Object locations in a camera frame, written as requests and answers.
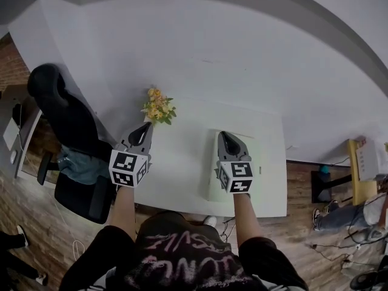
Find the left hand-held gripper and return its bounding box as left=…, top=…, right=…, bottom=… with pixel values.
left=108, top=122, right=153, bottom=189

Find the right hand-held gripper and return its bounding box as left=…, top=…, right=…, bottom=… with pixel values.
left=215, top=130, right=254, bottom=195

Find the pale green mat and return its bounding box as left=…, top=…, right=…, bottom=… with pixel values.
left=198, top=128, right=262, bottom=203

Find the person's left forearm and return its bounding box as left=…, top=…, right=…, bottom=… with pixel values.
left=107, top=186, right=137, bottom=241

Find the person's right forearm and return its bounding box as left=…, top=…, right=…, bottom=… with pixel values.
left=232, top=192, right=264, bottom=250

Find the yellow artificial flower bouquet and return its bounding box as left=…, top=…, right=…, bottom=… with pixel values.
left=140, top=87, right=177, bottom=126

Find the white table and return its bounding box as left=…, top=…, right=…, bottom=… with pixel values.
left=133, top=97, right=288, bottom=218

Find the teal garment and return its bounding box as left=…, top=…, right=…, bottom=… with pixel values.
left=57, top=145, right=105, bottom=186

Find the black office chair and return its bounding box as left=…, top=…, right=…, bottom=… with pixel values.
left=27, top=64, right=122, bottom=226

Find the person's black printed t-shirt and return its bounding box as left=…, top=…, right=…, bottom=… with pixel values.
left=59, top=210, right=310, bottom=291

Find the silver laptop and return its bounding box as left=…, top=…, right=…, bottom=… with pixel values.
left=2, top=103, right=24, bottom=150

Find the white microwave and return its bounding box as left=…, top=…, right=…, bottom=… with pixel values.
left=355, top=138, right=380, bottom=181

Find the yellow wooden desk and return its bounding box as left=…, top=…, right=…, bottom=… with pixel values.
left=311, top=138, right=378, bottom=207

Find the dark desk with white frame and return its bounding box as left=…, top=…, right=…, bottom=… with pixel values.
left=0, top=94, right=43, bottom=180

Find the black cable with adapter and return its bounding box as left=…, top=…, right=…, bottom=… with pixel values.
left=310, top=222, right=364, bottom=263

